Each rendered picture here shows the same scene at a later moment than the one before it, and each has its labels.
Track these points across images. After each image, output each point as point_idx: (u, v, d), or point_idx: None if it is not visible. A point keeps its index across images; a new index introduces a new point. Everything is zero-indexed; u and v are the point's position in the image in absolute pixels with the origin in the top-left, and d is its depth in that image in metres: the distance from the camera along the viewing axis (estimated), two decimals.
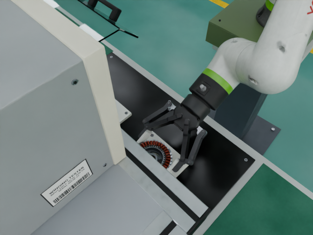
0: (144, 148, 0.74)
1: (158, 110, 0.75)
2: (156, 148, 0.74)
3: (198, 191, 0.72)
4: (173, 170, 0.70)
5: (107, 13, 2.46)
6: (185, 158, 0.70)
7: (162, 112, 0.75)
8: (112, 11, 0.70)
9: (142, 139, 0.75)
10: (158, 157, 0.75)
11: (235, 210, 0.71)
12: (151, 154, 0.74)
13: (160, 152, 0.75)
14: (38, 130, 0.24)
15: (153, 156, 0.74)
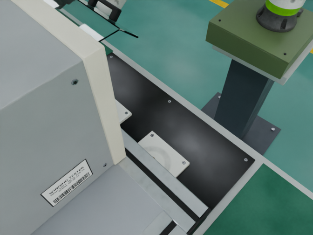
0: None
1: None
2: None
3: (198, 191, 0.72)
4: None
5: None
6: None
7: None
8: (112, 11, 0.70)
9: None
10: None
11: (235, 210, 0.71)
12: None
13: None
14: (38, 130, 0.24)
15: None
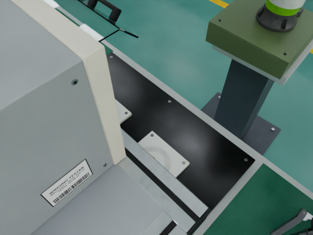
0: None
1: (290, 222, 0.61)
2: None
3: (198, 191, 0.72)
4: None
5: (107, 13, 2.46)
6: None
7: (296, 224, 0.61)
8: (112, 11, 0.70)
9: None
10: None
11: (235, 210, 0.71)
12: None
13: None
14: (38, 130, 0.24)
15: None
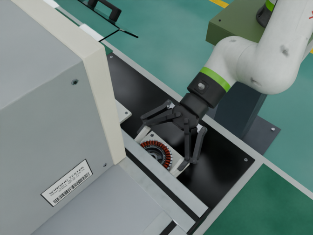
0: None
1: (156, 108, 0.75)
2: None
3: (198, 191, 0.72)
4: (179, 169, 0.70)
5: (107, 13, 2.46)
6: (189, 157, 0.70)
7: (160, 110, 0.75)
8: (112, 11, 0.70)
9: (141, 135, 0.75)
10: None
11: (235, 210, 0.71)
12: None
13: None
14: (38, 130, 0.24)
15: None
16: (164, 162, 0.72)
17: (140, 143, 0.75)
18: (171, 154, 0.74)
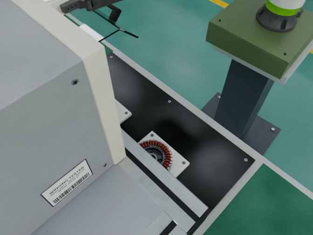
0: None
1: (113, 2, 0.53)
2: None
3: (198, 191, 0.72)
4: None
5: (107, 13, 2.46)
6: None
7: None
8: (112, 11, 0.70)
9: (62, 11, 0.51)
10: None
11: (235, 210, 0.71)
12: None
13: None
14: (38, 130, 0.24)
15: None
16: (164, 162, 0.72)
17: (140, 143, 0.75)
18: (171, 154, 0.74)
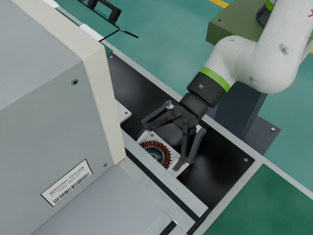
0: None
1: (199, 144, 0.71)
2: None
3: (198, 191, 0.72)
4: None
5: (107, 13, 2.46)
6: (149, 125, 0.77)
7: None
8: (112, 11, 0.70)
9: None
10: None
11: (235, 210, 0.71)
12: None
13: None
14: (38, 130, 0.24)
15: None
16: (164, 162, 0.72)
17: (140, 143, 0.75)
18: (171, 154, 0.74)
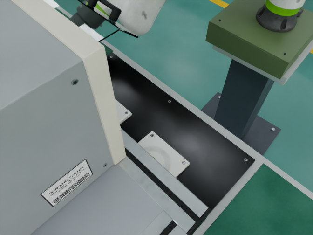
0: None
1: None
2: None
3: (198, 191, 0.72)
4: None
5: None
6: None
7: None
8: (112, 11, 0.70)
9: None
10: None
11: (235, 210, 0.71)
12: None
13: None
14: (38, 130, 0.24)
15: None
16: None
17: None
18: None
